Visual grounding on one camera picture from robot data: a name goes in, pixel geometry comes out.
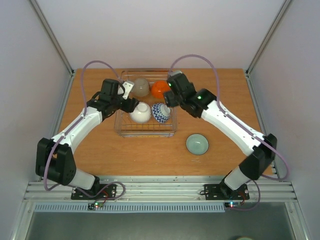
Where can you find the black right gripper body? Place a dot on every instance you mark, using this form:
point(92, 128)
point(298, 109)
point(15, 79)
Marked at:
point(169, 98)

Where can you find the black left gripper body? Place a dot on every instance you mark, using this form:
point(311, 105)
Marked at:
point(130, 107)

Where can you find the plain white bowl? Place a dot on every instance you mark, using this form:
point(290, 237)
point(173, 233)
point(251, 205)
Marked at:
point(141, 113)

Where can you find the blue patterned bowl red inside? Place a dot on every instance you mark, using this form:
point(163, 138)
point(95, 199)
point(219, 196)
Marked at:
point(160, 112)

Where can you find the pale green dashed bowl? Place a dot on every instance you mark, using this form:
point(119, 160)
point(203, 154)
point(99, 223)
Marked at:
point(197, 144)

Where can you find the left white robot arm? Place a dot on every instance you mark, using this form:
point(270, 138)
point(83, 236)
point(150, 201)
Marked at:
point(55, 156)

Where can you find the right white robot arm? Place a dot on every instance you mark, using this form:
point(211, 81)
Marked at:
point(258, 148)

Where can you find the left small circuit board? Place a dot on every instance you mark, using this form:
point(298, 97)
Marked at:
point(95, 205)

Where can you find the small circuit board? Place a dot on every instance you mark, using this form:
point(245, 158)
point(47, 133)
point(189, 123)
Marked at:
point(95, 205)
point(233, 204)

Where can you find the right small circuit board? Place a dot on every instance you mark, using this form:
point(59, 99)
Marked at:
point(233, 204)

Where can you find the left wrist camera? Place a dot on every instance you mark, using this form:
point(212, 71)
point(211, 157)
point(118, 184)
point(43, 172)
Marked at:
point(125, 89)

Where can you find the aluminium front rail bed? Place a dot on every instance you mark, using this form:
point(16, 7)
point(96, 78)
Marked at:
point(167, 189)

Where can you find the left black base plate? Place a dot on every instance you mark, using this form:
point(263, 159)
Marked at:
point(95, 193)

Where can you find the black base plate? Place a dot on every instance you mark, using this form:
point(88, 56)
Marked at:
point(217, 192)
point(95, 193)

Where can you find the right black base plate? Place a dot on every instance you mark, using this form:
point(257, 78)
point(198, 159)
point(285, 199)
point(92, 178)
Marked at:
point(217, 192)

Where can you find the grey slotted cable duct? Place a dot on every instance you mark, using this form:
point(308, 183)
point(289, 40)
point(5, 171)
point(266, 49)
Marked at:
point(129, 207)

